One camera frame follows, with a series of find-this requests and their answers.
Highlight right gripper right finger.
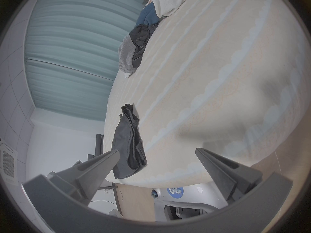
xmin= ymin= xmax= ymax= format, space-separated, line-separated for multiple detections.
xmin=195 ymin=148 xmax=263 ymax=202

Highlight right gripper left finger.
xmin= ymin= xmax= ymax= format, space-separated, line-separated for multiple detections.
xmin=50 ymin=150 xmax=120 ymax=205

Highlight black T-shirt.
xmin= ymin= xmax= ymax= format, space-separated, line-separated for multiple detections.
xmin=111 ymin=103 xmax=148 ymax=179

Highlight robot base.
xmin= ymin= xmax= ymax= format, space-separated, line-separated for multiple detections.
xmin=151 ymin=181 xmax=230 ymax=222

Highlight bed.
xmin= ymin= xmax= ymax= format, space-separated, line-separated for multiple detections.
xmin=103 ymin=0 xmax=310 ymax=187

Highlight pile of clothes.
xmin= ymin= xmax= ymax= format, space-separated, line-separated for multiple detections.
xmin=118 ymin=0 xmax=187 ymax=78

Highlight blue-green curtain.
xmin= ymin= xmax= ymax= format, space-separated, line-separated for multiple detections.
xmin=25 ymin=58 xmax=115 ymax=123
xmin=24 ymin=0 xmax=150 ymax=82

